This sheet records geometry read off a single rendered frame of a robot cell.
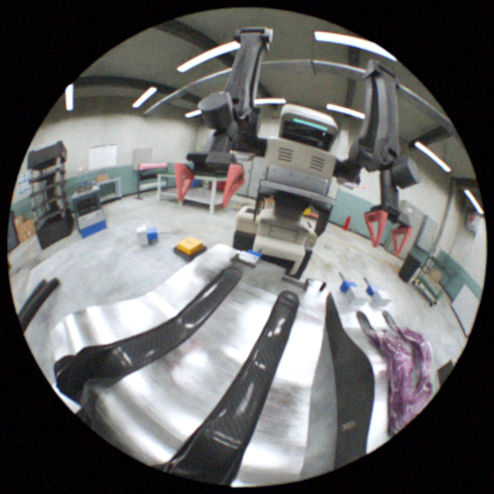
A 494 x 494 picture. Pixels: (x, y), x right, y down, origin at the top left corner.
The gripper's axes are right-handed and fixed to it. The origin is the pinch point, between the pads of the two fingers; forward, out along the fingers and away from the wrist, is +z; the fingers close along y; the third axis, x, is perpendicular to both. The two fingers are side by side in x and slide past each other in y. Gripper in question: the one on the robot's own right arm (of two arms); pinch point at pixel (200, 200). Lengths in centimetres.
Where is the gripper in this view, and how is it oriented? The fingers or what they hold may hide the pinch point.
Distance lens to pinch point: 29.2
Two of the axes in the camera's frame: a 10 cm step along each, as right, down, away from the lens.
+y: 9.7, 2.2, -0.8
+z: -2.2, 9.8, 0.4
